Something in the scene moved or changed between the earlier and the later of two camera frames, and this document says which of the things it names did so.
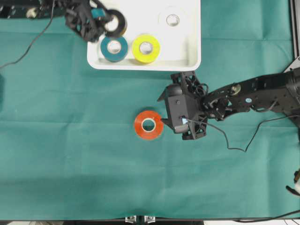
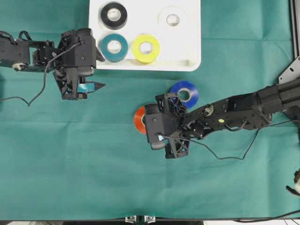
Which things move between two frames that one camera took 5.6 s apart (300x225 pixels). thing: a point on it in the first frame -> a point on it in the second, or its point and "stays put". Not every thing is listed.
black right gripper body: (184, 99) -> (163, 123)
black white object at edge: (296, 191) stays put
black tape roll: (122, 23) -> (114, 25)
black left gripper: (78, 17) -> (77, 50)
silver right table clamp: (149, 219) stays put
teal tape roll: (116, 57) stays put
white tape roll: (172, 17) stays put
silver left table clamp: (131, 219) stays put
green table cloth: (69, 150) stays put
